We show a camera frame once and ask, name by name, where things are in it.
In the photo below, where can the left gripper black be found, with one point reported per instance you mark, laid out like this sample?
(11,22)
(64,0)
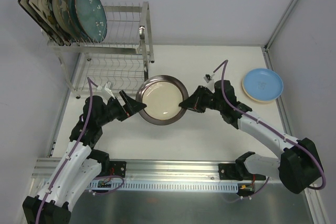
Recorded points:
(125,104)

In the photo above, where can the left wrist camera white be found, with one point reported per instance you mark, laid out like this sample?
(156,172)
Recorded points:
(105,91)

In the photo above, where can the white slotted cable duct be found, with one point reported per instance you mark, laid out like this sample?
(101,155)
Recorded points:
(216,187)

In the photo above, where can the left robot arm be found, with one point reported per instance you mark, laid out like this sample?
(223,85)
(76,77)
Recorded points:
(81,162)

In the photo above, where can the teal round glazed plate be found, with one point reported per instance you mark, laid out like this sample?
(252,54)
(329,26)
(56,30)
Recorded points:
(92,19)

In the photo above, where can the brown rim cream plate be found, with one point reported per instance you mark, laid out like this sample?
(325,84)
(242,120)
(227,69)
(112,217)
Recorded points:
(162,95)

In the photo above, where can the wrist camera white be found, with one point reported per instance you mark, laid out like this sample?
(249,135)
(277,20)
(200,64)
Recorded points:
(105,91)
(209,78)

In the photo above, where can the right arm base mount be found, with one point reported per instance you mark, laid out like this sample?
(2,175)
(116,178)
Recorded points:
(228,171)

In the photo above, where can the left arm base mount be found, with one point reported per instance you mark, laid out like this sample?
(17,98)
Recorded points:
(117,168)

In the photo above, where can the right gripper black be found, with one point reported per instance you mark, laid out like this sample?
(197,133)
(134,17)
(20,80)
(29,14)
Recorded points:
(200,98)

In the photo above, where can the square floral plate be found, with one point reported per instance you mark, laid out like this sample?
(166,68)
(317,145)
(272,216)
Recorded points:
(41,7)
(23,4)

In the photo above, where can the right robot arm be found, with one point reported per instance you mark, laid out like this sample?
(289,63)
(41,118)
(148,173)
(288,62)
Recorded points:
(296,163)

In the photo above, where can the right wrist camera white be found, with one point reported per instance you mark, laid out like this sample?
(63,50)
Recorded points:
(209,78)

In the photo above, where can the steel two-tier dish rack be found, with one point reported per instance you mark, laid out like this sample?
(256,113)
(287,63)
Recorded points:
(121,59)

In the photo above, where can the grey deer snowflake plate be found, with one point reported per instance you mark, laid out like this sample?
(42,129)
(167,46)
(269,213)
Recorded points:
(61,13)

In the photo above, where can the aluminium mounting rail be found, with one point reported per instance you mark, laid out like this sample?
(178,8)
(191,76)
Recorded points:
(170,171)

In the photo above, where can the light blue round plate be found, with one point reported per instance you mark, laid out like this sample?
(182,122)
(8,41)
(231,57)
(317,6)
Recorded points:
(263,84)

